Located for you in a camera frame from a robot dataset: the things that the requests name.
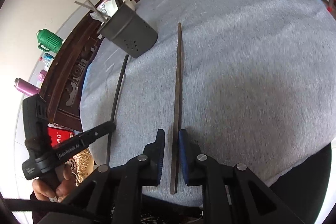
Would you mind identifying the brown wooden chopstick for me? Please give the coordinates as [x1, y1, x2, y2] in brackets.
[170, 22, 182, 195]

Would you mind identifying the dark wooden chopstick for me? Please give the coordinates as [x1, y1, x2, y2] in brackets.
[106, 55, 129, 166]

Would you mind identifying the dark utensil holder cup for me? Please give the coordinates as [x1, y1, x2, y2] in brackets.
[97, 3, 158, 59]

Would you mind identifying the thin dark chopstick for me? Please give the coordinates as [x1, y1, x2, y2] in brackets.
[86, 0, 109, 22]

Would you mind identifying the left human hand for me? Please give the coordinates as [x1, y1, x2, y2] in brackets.
[32, 163, 76, 202]

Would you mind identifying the red paper bag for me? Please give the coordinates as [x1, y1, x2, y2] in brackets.
[48, 127, 74, 147]

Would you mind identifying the carved dark wooden sideboard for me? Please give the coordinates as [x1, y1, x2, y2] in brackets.
[39, 0, 140, 132]

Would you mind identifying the purple thermos bottle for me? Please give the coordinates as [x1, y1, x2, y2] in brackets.
[14, 78, 40, 97]

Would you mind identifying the small purple cup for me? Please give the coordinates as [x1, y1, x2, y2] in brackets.
[38, 69, 47, 82]

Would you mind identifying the green thermos jug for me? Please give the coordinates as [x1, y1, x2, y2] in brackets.
[37, 29, 63, 53]

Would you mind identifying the grey tablecloth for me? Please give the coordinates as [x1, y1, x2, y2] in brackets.
[90, 0, 335, 207]

